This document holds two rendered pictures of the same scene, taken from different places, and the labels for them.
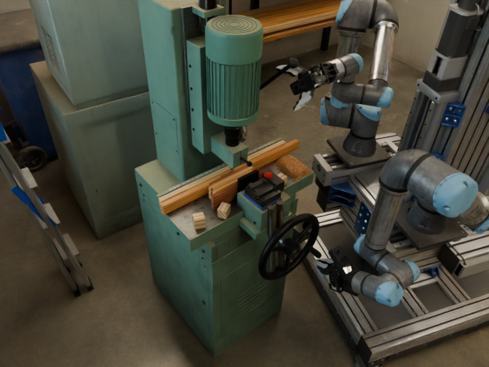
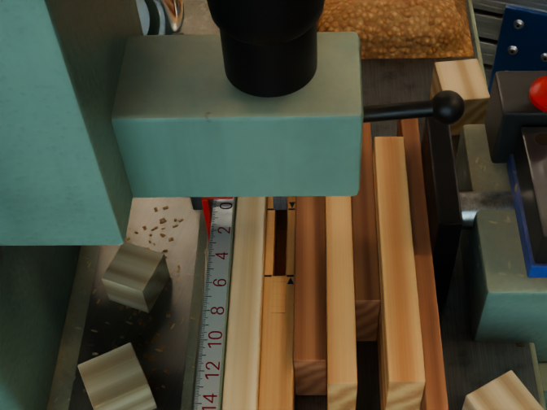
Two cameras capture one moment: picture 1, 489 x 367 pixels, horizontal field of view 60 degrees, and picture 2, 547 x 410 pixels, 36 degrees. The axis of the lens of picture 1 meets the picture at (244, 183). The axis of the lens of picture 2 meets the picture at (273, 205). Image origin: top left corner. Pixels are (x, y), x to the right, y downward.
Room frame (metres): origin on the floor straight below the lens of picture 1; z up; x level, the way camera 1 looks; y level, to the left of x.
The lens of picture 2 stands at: (1.03, 0.29, 1.39)
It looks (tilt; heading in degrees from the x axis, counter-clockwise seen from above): 52 degrees down; 316
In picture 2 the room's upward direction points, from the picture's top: 5 degrees counter-clockwise
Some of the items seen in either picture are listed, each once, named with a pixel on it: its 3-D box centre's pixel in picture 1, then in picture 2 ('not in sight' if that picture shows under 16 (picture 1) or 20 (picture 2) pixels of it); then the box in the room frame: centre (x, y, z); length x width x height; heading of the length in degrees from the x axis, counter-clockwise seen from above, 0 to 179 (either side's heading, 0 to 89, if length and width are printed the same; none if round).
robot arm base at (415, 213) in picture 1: (429, 210); not in sight; (1.18, -0.70, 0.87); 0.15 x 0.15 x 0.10
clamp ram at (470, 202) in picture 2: (252, 188); (482, 210); (1.17, -0.03, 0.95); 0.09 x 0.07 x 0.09; 131
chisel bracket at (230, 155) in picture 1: (229, 150); (242, 122); (1.29, 0.06, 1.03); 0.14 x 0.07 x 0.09; 41
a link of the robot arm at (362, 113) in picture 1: (364, 116); not in sight; (1.65, -0.52, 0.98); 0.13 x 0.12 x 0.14; 77
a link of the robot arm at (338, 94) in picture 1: (346, 92); not in sight; (1.45, -0.37, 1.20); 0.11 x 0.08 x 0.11; 77
